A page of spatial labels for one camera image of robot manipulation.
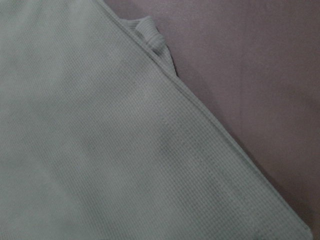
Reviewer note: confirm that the olive green long-sleeve shirt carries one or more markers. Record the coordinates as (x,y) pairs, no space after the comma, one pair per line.
(100,139)

